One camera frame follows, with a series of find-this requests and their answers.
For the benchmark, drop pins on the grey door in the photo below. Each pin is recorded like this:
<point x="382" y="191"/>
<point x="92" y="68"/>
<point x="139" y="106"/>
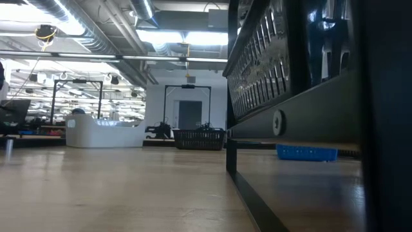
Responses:
<point x="190" y="112"/>

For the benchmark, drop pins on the black slotted plastic basket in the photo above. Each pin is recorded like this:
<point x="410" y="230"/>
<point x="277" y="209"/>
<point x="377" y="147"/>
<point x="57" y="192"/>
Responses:
<point x="268" y="22"/>
<point x="199" y="140"/>
<point x="257" y="93"/>

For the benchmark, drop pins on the silver metal post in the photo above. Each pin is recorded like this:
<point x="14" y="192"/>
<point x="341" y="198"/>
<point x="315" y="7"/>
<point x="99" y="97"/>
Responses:
<point x="9" y="146"/>

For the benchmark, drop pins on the white plastic basket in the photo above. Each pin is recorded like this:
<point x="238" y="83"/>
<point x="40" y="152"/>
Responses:
<point x="103" y="137"/>

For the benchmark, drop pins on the black background robot arm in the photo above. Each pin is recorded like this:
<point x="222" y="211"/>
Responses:
<point x="206" y="126"/>
<point x="159" y="131"/>

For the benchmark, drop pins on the black monitor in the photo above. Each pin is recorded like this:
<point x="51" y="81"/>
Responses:
<point x="14" y="111"/>

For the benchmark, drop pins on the bright ceiling light panel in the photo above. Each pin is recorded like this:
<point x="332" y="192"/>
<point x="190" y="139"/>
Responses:
<point x="167" y="37"/>

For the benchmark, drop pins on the black background rig frame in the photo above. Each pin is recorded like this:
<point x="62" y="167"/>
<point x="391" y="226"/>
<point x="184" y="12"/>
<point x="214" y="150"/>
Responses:
<point x="53" y="106"/>
<point x="165" y="106"/>

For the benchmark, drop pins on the person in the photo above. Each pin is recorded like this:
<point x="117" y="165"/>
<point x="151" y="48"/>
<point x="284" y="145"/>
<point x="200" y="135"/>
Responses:
<point x="78" y="111"/>

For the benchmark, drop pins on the long ceiling light rail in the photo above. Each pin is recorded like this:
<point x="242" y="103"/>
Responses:
<point x="96" y="55"/>

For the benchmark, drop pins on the silver ventilation duct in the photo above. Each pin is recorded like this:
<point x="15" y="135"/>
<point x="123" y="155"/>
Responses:
<point x="93" y="38"/>

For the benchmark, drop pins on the grey hanging box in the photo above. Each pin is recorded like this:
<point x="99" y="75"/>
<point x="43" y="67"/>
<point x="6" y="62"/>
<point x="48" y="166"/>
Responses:
<point x="191" y="79"/>

